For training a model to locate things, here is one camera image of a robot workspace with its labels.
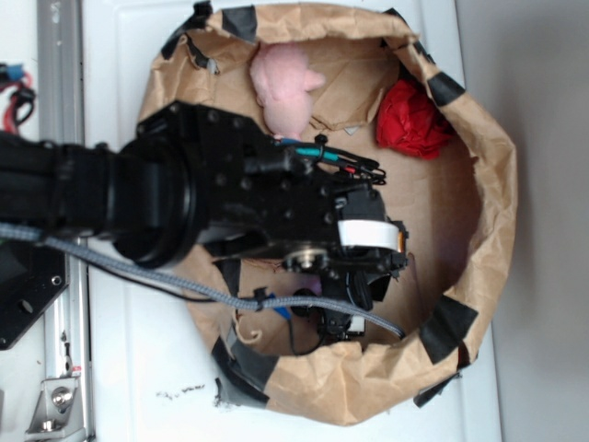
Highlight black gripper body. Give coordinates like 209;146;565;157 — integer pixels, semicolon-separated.
136;101;408;340

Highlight white plastic board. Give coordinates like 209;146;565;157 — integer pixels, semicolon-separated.
82;1;502;441

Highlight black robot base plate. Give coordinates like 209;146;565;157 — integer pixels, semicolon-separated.
0;240;69;351

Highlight red wires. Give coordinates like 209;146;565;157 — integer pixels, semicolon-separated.
0;62;38;134

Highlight metal corner bracket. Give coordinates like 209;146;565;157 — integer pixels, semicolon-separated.
25;378;84;441

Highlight pink plush toy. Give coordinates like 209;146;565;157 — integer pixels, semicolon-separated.
249;42;326;140

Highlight grey braided cable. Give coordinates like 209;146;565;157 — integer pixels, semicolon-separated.
0;223;409;342

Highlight aluminium rail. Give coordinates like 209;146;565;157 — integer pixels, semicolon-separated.
37;1;96;441

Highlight red crumpled paper ball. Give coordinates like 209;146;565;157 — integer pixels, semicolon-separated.
375;78;456;160

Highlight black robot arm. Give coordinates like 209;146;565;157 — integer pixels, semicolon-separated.
1;101;408;340

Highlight brown paper bag tray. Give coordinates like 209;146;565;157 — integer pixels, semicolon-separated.
141;4;517;425

